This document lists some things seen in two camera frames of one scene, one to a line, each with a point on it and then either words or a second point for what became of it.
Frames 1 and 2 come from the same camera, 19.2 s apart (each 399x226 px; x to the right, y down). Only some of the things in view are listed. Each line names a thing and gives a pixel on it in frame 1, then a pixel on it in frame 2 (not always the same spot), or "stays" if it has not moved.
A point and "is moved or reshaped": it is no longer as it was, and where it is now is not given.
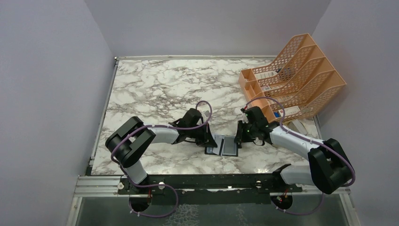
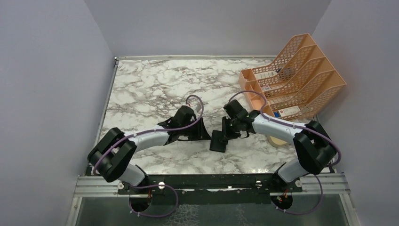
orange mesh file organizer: [297, 83] stays
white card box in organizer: [289, 110] stays
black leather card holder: [227, 146] is moved or reshaped
